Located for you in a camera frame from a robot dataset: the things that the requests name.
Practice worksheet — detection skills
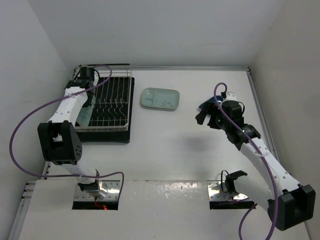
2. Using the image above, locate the light green plate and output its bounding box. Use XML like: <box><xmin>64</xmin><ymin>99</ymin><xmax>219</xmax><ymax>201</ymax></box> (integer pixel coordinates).
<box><xmin>140</xmin><ymin>87</ymin><xmax>180</xmax><ymax>111</ymax></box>
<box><xmin>76</xmin><ymin>96</ymin><xmax>96</xmax><ymax>127</ymax></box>

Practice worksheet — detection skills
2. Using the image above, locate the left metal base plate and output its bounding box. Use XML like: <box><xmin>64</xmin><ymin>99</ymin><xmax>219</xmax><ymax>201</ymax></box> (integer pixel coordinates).
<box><xmin>74</xmin><ymin>180</ymin><xmax>121</xmax><ymax>202</ymax></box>

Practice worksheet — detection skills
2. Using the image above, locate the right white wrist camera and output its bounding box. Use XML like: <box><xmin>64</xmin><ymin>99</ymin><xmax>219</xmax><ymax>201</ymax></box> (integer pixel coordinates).
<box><xmin>223</xmin><ymin>91</ymin><xmax>238</xmax><ymax>102</ymax></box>

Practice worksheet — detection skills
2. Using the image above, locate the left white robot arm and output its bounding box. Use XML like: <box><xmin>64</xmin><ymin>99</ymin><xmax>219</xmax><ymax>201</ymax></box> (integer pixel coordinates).
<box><xmin>37</xmin><ymin>67</ymin><xmax>101</xmax><ymax>196</ymax></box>

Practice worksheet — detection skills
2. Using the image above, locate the white wire dish rack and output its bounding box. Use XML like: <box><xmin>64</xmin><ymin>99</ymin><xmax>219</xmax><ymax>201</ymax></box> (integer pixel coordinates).
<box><xmin>75</xmin><ymin>65</ymin><xmax>134</xmax><ymax>133</ymax></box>

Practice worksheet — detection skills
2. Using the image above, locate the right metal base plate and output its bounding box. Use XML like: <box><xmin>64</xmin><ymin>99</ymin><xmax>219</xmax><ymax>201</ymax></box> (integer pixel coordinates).
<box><xmin>207</xmin><ymin>180</ymin><xmax>249</xmax><ymax>202</ymax></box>

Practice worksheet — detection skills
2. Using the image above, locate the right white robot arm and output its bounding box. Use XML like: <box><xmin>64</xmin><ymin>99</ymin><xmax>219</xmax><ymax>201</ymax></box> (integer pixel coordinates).
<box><xmin>195</xmin><ymin>100</ymin><xmax>316</xmax><ymax>231</ymax></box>

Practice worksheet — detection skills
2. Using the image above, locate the metal base plate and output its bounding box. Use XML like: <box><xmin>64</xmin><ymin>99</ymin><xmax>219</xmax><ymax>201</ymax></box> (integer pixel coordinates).
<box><xmin>74</xmin><ymin>180</ymin><xmax>121</xmax><ymax>202</ymax></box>
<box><xmin>207</xmin><ymin>180</ymin><xmax>249</xmax><ymax>202</ymax></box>

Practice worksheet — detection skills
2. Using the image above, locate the dark blue leaf dish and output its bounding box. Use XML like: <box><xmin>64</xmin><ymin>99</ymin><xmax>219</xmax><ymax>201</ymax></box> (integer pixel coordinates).
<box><xmin>198</xmin><ymin>95</ymin><xmax>224</xmax><ymax>110</ymax></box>

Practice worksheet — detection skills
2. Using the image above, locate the black drainer tray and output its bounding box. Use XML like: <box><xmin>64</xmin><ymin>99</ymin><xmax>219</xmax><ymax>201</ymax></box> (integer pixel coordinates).
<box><xmin>76</xmin><ymin>90</ymin><xmax>134</xmax><ymax>144</ymax></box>

